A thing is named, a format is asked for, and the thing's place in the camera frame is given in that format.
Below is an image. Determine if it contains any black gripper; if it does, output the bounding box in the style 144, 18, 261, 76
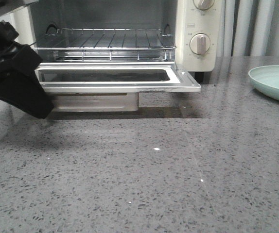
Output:
0, 21, 53, 118

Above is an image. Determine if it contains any glass oven door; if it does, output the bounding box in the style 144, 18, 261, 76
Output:
35, 62, 201, 95

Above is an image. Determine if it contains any cream Toshiba toaster oven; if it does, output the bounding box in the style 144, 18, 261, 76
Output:
13, 0, 226, 84

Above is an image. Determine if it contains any cream lower oven knob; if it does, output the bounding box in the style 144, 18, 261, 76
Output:
190, 33, 210, 55

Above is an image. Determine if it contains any cream oven knob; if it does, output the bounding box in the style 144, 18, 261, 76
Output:
190, 33, 210, 55
193, 0, 215, 11

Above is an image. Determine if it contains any cream upper oven knob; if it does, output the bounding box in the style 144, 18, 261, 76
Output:
193, 0, 215, 11

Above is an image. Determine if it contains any metal crumb tray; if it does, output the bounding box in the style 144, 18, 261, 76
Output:
50, 93, 139, 112

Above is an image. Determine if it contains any white curtain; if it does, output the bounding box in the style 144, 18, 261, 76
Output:
217, 0, 279, 57

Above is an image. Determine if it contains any light green plate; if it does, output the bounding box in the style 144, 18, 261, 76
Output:
248, 65, 279, 101

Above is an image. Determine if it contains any metal wire oven rack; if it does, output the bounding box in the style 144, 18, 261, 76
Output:
31, 26, 175, 62

